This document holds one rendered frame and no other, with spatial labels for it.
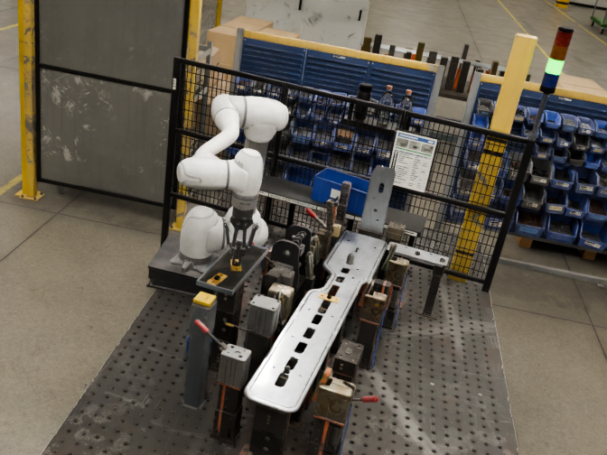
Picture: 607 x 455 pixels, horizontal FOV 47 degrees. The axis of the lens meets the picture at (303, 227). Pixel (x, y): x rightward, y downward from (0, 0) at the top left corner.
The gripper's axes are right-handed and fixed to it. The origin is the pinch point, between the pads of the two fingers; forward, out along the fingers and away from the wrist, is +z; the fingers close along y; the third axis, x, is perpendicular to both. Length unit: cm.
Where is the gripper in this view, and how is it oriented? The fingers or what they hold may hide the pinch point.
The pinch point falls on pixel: (237, 255)
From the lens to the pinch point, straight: 259.3
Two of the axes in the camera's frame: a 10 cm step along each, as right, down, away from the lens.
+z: -1.5, 8.9, 4.3
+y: 9.8, 0.8, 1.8
